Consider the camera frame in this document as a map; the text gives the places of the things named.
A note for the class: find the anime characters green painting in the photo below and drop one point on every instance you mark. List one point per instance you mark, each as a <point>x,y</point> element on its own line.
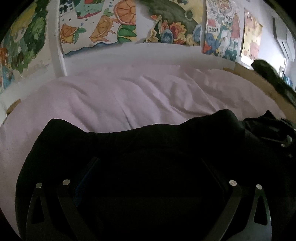
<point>25,47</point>

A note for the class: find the white wall pipe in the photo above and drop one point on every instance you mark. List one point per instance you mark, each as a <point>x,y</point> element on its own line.
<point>57,56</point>

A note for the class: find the wooden bed frame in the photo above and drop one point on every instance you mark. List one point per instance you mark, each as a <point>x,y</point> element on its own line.
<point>285,106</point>

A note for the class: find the black garment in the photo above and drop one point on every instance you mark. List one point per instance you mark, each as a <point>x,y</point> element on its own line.
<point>164,182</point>

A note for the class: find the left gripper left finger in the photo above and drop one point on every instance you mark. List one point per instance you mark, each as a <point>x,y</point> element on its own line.
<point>52,212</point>

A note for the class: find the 2024 dragon painting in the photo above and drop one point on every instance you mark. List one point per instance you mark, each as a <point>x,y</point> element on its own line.
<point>222,32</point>

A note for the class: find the dark green garment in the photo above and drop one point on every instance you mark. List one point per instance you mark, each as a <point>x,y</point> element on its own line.
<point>267,71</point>

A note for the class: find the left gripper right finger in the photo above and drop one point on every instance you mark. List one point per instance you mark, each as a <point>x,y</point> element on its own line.
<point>246,216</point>

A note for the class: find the yellow pig painting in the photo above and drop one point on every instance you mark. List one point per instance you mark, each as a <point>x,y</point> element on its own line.
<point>251,39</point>

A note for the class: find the pink duvet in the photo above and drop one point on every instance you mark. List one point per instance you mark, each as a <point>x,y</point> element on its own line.
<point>118,99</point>

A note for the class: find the orange slices drink painting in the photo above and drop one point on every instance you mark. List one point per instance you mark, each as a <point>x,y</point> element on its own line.
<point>86,24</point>

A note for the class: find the white air conditioner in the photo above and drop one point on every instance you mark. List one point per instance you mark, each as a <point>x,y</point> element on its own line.
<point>284,38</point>

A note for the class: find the green hill flowers painting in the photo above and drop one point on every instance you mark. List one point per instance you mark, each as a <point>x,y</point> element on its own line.
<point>175,22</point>

